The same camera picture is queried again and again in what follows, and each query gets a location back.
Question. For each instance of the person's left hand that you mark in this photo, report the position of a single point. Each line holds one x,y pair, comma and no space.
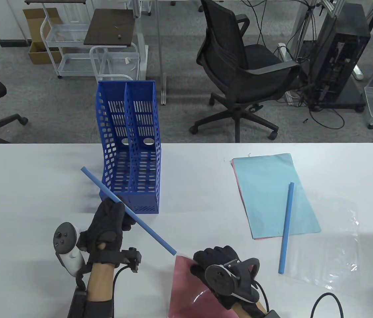
105,225

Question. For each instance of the person's right hand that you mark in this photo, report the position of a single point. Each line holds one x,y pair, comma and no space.
219,253

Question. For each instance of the blue folder slide bar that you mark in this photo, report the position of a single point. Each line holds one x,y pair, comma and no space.
153,233
288,218

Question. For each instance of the pink paper sheet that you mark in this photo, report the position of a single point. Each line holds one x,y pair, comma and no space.
236,179

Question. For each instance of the light blue paper stack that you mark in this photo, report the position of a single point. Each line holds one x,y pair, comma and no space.
272,192

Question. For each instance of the person's right forearm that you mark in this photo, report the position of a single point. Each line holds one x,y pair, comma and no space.
244,311

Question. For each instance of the person's left forearm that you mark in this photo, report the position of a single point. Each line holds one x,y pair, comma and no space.
100,281

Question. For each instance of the blue plastic file rack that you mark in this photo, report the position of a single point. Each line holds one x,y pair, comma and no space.
140,185

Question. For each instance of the grey hand controller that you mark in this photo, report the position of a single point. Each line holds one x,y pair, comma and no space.
221,278
64,238

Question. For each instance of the black glove sensor module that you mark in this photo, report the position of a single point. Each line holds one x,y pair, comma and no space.
133,258

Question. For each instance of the aluminium pole stand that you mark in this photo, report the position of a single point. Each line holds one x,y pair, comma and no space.
160,49

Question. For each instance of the cardboard box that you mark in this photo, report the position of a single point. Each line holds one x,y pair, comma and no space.
37,53

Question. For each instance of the wood-top side table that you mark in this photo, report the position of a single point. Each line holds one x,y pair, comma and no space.
110,26

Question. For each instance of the white power strip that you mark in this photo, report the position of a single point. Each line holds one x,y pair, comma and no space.
284,51

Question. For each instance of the black mesh-back office chair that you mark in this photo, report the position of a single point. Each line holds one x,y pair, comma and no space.
226,33

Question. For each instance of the white cabinet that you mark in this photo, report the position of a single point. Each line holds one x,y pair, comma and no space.
11,20

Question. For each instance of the black computer tower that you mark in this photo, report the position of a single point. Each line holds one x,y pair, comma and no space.
339,49

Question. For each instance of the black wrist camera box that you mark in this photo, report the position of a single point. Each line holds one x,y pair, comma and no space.
273,314
90,308

